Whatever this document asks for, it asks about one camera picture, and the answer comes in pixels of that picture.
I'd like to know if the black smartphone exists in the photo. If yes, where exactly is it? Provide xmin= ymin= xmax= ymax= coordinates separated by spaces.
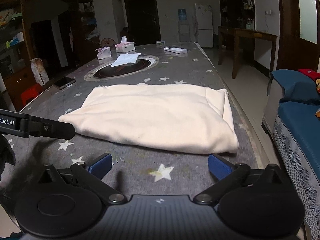
xmin=53 ymin=77 xmax=76 ymax=90

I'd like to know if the dark wooden door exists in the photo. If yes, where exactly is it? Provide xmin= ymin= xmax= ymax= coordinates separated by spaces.
xmin=124 ymin=0 xmax=161 ymax=46

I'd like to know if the white power strip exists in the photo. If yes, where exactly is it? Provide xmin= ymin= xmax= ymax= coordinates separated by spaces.
xmin=164 ymin=46 xmax=188 ymax=54

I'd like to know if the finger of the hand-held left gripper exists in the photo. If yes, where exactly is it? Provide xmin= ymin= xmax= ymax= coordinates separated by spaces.
xmin=19 ymin=116 xmax=76 ymax=140

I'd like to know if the open white wipes pack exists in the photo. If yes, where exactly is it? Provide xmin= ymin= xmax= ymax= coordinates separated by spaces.
xmin=97 ymin=47 xmax=112 ymax=60

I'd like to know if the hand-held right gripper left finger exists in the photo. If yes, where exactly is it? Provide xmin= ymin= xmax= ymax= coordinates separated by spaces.
xmin=37 ymin=152 xmax=128 ymax=205

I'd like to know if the grey star print tablecloth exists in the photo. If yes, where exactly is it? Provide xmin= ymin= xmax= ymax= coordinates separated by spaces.
xmin=0 ymin=41 xmax=260 ymax=205

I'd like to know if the round built-in induction cooker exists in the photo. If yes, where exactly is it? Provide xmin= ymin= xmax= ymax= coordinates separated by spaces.
xmin=83 ymin=55 xmax=159 ymax=82

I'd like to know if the person's left hand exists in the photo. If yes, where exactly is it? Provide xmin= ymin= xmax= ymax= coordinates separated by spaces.
xmin=0 ymin=135 xmax=16 ymax=181

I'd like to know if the cream garment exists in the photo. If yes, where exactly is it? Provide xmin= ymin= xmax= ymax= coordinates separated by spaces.
xmin=58 ymin=82 xmax=239 ymax=155

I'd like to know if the wooden desk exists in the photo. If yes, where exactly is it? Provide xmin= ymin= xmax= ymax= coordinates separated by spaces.
xmin=218 ymin=25 xmax=278 ymax=79

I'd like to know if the white refrigerator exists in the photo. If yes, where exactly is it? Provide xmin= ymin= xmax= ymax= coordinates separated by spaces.
xmin=195 ymin=3 xmax=214 ymax=48

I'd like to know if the wooden door with frosted glass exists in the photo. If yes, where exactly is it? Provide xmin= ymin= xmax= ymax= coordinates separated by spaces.
xmin=276 ymin=0 xmax=320 ymax=72

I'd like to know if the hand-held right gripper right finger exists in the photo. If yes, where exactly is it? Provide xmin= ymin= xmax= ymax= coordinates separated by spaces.
xmin=192 ymin=153 xmax=287 ymax=205

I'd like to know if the dark wooden display cabinet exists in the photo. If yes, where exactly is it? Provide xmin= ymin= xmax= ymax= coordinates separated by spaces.
xmin=218 ymin=0 xmax=256 ymax=28

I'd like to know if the red plastic stool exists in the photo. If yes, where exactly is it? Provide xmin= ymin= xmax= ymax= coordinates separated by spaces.
xmin=20 ymin=83 xmax=42 ymax=106

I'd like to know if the blue sofa cover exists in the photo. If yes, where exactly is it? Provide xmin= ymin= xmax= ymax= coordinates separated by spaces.
xmin=267 ymin=69 xmax=320 ymax=180

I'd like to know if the red plush toy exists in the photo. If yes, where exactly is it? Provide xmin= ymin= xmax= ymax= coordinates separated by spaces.
xmin=297 ymin=68 xmax=320 ymax=91

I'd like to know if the white water dispenser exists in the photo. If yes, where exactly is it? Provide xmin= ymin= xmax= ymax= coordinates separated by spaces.
xmin=178 ymin=20 xmax=190 ymax=43

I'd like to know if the polka dot mesh food cover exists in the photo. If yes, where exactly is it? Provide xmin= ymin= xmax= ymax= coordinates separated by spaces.
xmin=101 ymin=38 xmax=118 ymax=49

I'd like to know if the white tissue sheet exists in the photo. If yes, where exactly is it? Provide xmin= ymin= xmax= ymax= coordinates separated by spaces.
xmin=110 ymin=53 xmax=141 ymax=68

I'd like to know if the pink and white tissue box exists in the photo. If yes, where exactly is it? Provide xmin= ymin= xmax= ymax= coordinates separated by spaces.
xmin=115 ymin=36 xmax=136 ymax=53

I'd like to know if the dark wooden arched wall cabinet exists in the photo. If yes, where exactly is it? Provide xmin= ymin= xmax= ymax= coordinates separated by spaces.
xmin=0 ymin=0 xmax=97 ymax=112

